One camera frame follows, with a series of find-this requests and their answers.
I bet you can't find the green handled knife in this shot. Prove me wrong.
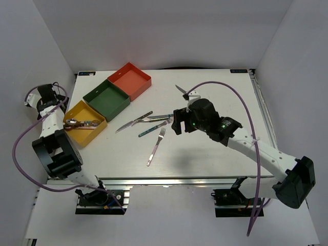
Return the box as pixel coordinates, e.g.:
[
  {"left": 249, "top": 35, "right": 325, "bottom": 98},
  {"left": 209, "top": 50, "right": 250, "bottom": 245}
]
[{"left": 147, "top": 114, "right": 174, "bottom": 119}]

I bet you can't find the pink handled knife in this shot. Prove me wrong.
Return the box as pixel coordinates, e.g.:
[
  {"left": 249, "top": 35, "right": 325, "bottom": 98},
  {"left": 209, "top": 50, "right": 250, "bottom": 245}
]
[{"left": 175, "top": 85, "right": 187, "bottom": 94}]

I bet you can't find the brown handled spoon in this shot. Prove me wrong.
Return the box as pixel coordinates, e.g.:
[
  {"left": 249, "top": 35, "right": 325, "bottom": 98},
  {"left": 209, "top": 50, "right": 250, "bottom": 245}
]
[{"left": 64, "top": 118, "right": 84, "bottom": 128}]

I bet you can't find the green handled spoon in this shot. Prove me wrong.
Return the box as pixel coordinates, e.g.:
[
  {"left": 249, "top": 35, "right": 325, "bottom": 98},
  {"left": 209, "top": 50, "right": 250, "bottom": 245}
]
[{"left": 77, "top": 120, "right": 101, "bottom": 127}]

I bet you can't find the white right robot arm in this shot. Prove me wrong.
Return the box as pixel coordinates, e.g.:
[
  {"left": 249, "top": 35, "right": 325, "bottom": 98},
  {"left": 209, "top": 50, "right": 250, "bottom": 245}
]
[{"left": 172, "top": 98, "right": 316, "bottom": 209}]

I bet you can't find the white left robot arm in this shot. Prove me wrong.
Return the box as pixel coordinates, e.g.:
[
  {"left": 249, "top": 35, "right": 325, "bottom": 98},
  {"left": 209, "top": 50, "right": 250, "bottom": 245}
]
[{"left": 25, "top": 84, "right": 108, "bottom": 204}]

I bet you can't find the yellow box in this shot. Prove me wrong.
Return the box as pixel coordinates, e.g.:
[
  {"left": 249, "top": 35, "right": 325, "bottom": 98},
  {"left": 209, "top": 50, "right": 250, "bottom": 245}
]
[{"left": 63, "top": 100, "right": 107, "bottom": 148}]

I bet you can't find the green box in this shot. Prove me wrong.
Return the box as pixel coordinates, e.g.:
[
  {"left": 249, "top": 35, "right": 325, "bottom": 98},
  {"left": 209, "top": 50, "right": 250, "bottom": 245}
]
[{"left": 83, "top": 79, "right": 130, "bottom": 122}]

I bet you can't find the red box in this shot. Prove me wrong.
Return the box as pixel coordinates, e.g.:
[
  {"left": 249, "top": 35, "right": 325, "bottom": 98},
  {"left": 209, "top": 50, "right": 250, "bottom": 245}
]
[{"left": 107, "top": 63, "right": 152, "bottom": 101}]

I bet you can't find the green handled fork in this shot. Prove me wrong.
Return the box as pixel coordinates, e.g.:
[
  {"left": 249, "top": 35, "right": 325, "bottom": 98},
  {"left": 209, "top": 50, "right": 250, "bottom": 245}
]
[{"left": 138, "top": 117, "right": 174, "bottom": 137}]

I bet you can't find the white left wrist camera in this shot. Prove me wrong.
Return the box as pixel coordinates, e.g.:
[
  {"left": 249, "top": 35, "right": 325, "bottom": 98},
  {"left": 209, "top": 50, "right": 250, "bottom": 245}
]
[{"left": 24, "top": 93, "right": 41, "bottom": 109}]

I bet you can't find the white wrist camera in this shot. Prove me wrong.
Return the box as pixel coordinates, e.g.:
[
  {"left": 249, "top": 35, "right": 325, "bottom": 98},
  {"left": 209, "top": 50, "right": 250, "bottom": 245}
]
[
  {"left": 24, "top": 93, "right": 41, "bottom": 109},
  {"left": 183, "top": 90, "right": 201, "bottom": 113}
]

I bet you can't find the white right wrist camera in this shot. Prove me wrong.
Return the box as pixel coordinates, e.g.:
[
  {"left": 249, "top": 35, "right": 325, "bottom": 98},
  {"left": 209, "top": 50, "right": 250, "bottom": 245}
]
[{"left": 183, "top": 90, "right": 201, "bottom": 113}]

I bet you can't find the pink handled fork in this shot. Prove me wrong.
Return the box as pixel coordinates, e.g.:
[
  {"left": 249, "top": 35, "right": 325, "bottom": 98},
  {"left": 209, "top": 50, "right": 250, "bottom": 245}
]
[{"left": 147, "top": 128, "right": 166, "bottom": 167}]

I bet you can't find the brown handled knife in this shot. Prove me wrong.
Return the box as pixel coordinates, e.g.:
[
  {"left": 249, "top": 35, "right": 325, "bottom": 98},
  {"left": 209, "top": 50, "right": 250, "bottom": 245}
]
[{"left": 115, "top": 111, "right": 153, "bottom": 133}]

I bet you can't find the aluminium table frame rail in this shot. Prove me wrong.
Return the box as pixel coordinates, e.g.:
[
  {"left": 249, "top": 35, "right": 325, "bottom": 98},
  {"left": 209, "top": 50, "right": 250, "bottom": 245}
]
[{"left": 247, "top": 68, "right": 285, "bottom": 177}]

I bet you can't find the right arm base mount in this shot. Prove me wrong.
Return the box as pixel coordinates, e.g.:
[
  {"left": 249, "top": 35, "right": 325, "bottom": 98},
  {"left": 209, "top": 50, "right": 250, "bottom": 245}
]
[{"left": 211, "top": 177, "right": 254, "bottom": 218}]

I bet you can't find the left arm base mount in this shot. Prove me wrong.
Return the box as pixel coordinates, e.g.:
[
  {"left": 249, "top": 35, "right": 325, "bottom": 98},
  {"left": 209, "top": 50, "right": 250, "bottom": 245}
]
[{"left": 75, "top": 189, "right": 127, "bottom": 215}]

